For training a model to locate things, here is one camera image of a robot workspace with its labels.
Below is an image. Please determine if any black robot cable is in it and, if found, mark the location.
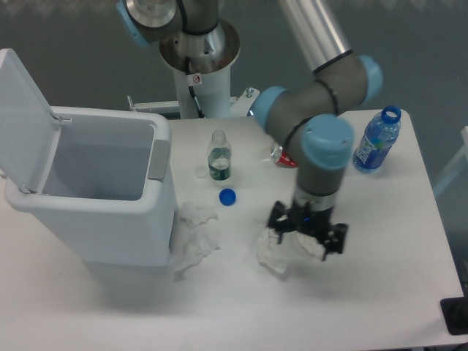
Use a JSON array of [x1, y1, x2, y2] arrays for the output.
[[184, 56, 205, 118]]

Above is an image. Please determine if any crumpled paper near bin top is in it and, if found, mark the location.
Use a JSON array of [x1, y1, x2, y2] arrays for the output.
[[179, 202, 219, 228]]

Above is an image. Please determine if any crumpled paper ball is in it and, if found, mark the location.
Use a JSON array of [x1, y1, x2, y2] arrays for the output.
[[271, 214, 290, 226], [295, 233, 325, 260]]

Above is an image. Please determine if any blue plastic drink bottle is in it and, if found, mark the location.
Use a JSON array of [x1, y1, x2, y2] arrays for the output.
[[352, 105, 401, 173]]

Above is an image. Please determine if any crushed red soda can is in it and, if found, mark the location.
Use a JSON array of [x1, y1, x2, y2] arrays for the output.
[[270, 142, 298, 168]]

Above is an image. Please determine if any blue bottle cap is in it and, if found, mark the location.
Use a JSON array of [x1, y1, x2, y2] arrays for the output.
[[219, 188, 237, 206]]

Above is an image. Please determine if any crumpled paper ball centre top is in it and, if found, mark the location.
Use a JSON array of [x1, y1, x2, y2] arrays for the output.
[[271, 214, 290, 226]]

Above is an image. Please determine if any white metal base bracket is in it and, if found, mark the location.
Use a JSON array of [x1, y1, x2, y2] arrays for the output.
[[127, 87, 260, 119]]

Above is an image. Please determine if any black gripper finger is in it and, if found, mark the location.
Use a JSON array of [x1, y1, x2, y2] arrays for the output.
[[322, 223, 348, 261], [267, 201, 293, 244]]

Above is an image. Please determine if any black device at edge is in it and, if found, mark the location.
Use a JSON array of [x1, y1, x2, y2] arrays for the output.
[[440, 297, 467, 336]]

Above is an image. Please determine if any crumpled paper centre bottom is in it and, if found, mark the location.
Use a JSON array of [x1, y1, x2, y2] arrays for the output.
[[257, 227, 287, 275]]

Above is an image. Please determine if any crumpled paper ball right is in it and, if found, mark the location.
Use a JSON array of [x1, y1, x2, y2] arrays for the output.
[[295, 233, 325, 260]]

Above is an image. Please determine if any clear small bottle cap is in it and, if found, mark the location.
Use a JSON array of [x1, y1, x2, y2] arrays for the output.
[[194, 165, 208, 179]]

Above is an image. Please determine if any white frame at right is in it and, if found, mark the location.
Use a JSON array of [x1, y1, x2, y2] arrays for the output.
[[432, 126, 467, 197]]

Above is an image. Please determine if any tissue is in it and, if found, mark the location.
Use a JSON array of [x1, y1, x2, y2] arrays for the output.
[[172, 232, 220, 282]]

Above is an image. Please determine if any white trash bin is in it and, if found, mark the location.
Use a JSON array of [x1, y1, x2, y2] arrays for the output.
[[3, 105, 177, 282]]

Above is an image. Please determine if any clear green-label plastic bottle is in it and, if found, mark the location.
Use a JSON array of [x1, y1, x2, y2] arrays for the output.
[[207, 129, 232, 181]]

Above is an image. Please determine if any white trash bin lid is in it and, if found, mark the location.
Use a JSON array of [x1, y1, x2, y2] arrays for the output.
[[1, 48, 72, 193]]

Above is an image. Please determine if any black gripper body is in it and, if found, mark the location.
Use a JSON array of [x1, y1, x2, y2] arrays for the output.
[[287, 200, 333, 244]]

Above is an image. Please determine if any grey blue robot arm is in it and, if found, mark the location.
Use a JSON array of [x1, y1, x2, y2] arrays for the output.
[[117, 1, 382, 254]]

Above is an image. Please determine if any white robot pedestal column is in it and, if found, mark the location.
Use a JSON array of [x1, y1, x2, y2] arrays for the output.
[[173, 67, 230, 119]]

